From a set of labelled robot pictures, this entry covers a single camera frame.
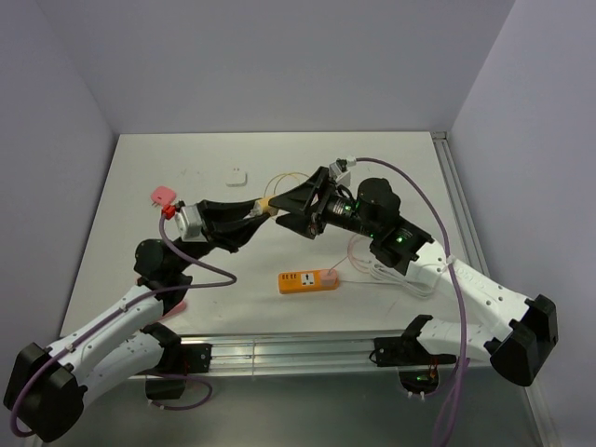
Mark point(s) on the aluminium rail frame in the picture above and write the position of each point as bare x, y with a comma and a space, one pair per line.
321, 353

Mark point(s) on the orange power strip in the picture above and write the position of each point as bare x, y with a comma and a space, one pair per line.
301, 281

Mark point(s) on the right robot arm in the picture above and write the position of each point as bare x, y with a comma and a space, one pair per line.
514, 333

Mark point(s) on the white square charger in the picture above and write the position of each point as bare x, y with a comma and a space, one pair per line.
236, 177

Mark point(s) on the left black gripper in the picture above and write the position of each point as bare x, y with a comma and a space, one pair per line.
226, 224

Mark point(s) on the pink plug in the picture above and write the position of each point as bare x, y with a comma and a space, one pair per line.
328, 278

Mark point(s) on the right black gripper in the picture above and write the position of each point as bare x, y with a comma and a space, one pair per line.
310, 220

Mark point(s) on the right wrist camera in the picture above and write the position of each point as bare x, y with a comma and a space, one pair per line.
339, 170

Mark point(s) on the pink square charger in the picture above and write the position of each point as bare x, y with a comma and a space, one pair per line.
162, 196

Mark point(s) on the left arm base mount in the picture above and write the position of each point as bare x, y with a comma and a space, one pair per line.
166, 383

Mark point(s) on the yellow plug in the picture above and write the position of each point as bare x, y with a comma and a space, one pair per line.
262, 206

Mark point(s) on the pink triangular power strip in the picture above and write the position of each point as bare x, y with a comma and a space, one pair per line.
177, 309

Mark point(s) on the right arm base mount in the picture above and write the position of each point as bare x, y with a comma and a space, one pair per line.
407, 351

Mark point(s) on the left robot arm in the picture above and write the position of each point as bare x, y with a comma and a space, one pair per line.
51, 386

